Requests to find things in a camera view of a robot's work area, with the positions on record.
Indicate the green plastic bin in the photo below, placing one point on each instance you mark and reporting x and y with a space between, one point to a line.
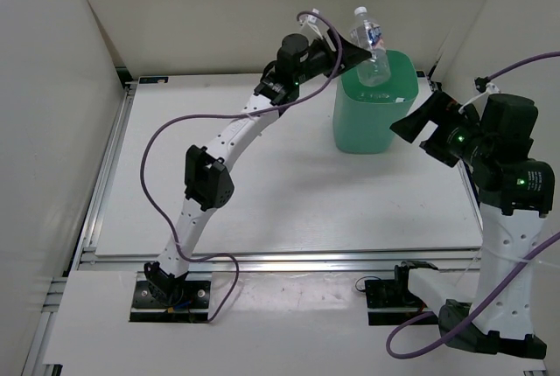
363 128

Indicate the aluminium table frame rail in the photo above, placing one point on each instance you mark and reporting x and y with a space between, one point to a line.
305 223

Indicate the clear bottle white label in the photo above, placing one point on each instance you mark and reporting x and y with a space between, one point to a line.
366 33

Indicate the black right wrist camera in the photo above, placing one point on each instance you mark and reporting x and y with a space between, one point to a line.
509 120

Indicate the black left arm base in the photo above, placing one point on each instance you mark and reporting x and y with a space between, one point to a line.
160 297

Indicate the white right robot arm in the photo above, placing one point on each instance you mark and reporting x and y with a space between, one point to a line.
515 194

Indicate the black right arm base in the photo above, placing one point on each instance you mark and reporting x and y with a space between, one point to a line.
389 301

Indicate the clear unlabeled plastic bottle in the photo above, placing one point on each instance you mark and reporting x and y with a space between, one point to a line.
374 97

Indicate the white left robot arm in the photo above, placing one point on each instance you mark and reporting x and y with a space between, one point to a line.
208 183

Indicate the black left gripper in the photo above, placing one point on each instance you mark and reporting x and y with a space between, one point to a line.
351 54

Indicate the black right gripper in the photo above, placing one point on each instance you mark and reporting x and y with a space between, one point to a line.
439 108

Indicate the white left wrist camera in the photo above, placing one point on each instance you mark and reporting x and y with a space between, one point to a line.
309 26

